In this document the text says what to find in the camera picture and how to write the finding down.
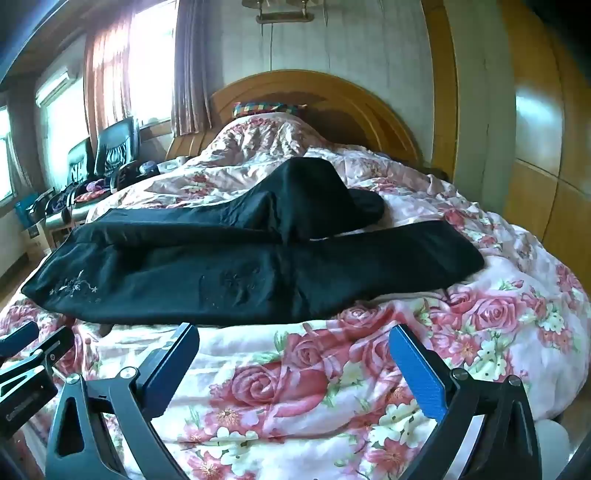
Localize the white air conditioner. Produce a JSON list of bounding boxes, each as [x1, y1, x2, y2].
[[34, 67, 79, 104]]

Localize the wooden wardrobe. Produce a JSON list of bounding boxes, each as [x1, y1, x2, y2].
[[422, 0, 591, 287]]

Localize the small black leather chair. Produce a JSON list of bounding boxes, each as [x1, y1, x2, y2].
[[67, 136, 97, 185]]

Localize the black pants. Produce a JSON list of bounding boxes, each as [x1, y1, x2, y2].
[[21, 157, 485, 329]]

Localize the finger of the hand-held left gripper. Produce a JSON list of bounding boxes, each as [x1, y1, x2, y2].
[[32, 326, 75, 370], [0, 320, 40, 358]]

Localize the teal cardboard box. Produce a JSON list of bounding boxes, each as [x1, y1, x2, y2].
[[14, 191, 51, 252]]

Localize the brown curtain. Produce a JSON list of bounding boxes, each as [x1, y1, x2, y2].
[[171, 0, 218, 137]]

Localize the wall coat rack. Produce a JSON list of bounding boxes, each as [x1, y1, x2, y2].
[[242, 0, 324, 24]]

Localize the floral pink blanket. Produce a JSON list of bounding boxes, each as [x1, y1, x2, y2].
[[0, 113, 591, 480]]

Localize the bright window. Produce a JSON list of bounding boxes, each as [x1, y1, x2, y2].
[[129, 0, 178, 125]]

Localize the wooden headboard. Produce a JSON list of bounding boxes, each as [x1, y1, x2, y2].
[[165, 69, 423, 167]]

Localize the colourful checkered pillow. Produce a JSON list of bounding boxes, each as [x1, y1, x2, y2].
[[232, 102, 308, 120]]

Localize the large black leather chair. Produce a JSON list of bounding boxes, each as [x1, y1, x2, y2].
[[95, 116, 141, 190]]

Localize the red sheer curtain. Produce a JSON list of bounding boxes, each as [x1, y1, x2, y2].
[[83, 14, 139, 139]]

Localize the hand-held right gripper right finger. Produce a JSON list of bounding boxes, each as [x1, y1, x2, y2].
[[389, 323, 543, 480]]

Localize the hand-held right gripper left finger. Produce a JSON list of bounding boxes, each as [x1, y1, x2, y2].
[[46, 322, 200, 480]]

